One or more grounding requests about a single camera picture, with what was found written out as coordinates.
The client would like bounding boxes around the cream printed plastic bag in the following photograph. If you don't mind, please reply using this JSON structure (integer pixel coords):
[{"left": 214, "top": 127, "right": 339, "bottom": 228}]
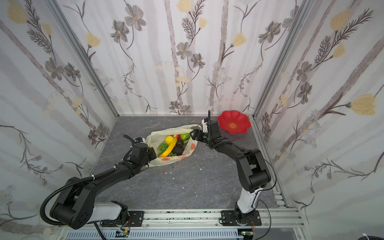
[{"left": 145, "top": 124, "right": 202, "bottom": 167}]

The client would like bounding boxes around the red flower-shaped plate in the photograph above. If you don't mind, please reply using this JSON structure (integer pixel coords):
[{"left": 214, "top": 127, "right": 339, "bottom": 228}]
[{"left": 218, "top": 111, "right": 251, "bottom": 135}]

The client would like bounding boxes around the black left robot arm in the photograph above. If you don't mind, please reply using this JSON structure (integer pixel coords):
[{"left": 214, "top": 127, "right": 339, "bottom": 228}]
[{"left": 40, "top": 143, "right": 157, "bottom": 230}]

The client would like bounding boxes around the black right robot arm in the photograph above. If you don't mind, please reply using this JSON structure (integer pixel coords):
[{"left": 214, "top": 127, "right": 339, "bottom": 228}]
[{"left": 190, "top": 118, "right": 272, "bottom": 222}]

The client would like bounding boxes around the green toy grape bunch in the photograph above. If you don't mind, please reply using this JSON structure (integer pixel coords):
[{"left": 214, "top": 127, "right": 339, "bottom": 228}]
[{"left": 159, "top": 143, "right": 169, "bottom": 153}]

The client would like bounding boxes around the yellow toy banana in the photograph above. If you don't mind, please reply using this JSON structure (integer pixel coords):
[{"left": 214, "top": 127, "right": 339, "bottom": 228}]
[{"left": 160, "top": 138, "right": 178, "bottom": 158}]

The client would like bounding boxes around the green toy lime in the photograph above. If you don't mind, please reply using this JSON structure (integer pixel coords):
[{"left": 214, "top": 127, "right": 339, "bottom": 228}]
[{"left": 180, "top": 133, "right": 191, "bottom": 142}]

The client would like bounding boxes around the yellow toy lemon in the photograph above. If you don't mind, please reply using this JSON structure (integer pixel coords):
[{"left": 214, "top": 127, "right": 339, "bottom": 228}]
[{"left": 165, "top": 136, "right": 174, "bottom": 146}]

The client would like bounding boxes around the dark maroon toy fruit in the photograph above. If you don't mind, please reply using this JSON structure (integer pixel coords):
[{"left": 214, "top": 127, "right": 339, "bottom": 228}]
[{"left": 176, "top": 139, "right": 184, "bottom": 148}]

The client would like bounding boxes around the dark brown toy avocado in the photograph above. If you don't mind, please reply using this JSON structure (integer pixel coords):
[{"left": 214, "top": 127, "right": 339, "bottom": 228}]
[{"left": 172, "top": 146, "right": 185, "bottom": 156}]

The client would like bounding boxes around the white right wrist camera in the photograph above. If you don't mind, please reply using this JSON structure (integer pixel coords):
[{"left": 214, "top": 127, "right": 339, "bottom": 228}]
[{"left": 202, "top": 118, "right": 208, "bottom": 133}]

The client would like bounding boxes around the black left corrugated cable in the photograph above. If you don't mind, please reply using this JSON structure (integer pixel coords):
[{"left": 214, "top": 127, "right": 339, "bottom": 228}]
[{"left": 39, "top": 134, "right": 136, "bottom": 226}]

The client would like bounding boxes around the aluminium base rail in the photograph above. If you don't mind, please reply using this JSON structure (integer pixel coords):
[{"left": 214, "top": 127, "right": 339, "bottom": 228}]
[{"left": 55, "top": 208, "right": 310, "bottom": 240}]

